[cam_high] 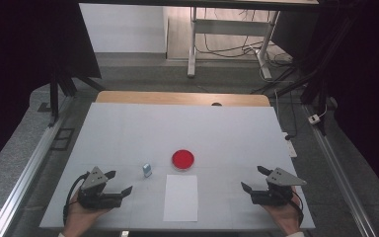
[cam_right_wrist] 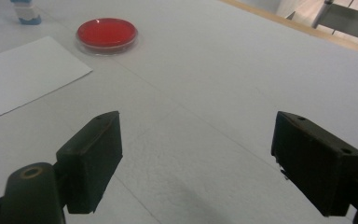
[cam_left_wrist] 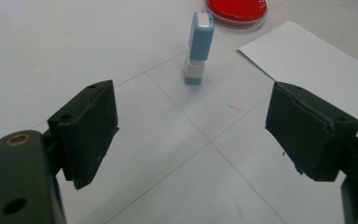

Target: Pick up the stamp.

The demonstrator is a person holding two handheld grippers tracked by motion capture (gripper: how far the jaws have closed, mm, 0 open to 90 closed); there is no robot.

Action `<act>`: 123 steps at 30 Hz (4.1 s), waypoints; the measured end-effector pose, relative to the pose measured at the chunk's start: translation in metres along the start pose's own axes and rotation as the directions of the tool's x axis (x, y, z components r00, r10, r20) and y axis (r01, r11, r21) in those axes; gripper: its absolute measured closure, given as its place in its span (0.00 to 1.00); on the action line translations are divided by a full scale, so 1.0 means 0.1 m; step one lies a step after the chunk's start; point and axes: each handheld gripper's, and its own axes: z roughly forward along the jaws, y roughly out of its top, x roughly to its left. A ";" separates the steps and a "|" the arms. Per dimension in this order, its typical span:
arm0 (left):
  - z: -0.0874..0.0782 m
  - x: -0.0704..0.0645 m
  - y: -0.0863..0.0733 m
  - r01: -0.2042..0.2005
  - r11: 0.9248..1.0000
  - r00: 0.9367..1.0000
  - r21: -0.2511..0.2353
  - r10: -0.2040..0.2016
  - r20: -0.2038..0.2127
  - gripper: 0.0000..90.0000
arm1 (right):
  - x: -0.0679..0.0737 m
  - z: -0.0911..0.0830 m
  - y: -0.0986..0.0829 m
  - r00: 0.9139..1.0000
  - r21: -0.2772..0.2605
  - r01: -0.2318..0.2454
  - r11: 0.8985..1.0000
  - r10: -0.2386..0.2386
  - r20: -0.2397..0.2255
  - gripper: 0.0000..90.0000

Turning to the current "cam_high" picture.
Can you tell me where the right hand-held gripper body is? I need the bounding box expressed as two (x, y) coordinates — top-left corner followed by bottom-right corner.
(250, 167), (308, 207)

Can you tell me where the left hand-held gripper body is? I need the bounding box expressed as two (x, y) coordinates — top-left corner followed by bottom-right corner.
(77, 166), (124, 210)

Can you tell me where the round red ink pad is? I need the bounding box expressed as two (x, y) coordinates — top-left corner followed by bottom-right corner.
(171, 149), (195, 172)

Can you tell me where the person's right hand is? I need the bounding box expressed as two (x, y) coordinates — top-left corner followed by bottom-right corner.
(260, 187), (306, 236)

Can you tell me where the person's left hand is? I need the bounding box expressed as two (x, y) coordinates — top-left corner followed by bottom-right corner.
(63, 192), (113, 237)

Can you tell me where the white power strip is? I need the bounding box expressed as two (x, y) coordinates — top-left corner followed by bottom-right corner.
(282, 131), (298, 159)

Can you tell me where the white paper sheet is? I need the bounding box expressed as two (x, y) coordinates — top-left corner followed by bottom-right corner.
(163, 174), (199, 223)

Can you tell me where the black floor socket plate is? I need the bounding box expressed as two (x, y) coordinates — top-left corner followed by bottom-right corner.
(49, 127), (76, 152)

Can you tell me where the wooden table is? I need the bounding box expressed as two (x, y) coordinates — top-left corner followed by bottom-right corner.
(95, 90), (271, 108)

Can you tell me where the black metal stand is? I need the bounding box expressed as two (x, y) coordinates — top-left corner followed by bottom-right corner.
(46, 63), (107, 128)

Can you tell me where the black curtain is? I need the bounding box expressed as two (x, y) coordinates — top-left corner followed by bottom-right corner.
(270, 0), (379, 205)
(0, 0), (102, 179)

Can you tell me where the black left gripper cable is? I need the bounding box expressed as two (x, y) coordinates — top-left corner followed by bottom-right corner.
(62, 171), (91, 227)

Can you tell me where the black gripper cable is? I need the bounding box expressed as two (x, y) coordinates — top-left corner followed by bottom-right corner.
(285, 193), (306, 229)
(62, 171), (91, 227)

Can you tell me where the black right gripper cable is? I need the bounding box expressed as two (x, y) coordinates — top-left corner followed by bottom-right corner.
(285, 193), (306, 229)

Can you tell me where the black cable beside table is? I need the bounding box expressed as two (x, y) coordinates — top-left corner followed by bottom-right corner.
(273, 88), (298, 140)

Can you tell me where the aluminium rail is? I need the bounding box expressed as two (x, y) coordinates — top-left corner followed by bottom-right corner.
(0, 95), (77, 237)
(303, 103), (378, 237)

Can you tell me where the tangle of floor cables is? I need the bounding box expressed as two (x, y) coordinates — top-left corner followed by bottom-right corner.
(195, 8), (294, 68)

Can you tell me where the white desk frame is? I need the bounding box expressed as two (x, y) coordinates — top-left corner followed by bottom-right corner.
(187, 6), (281, 80)

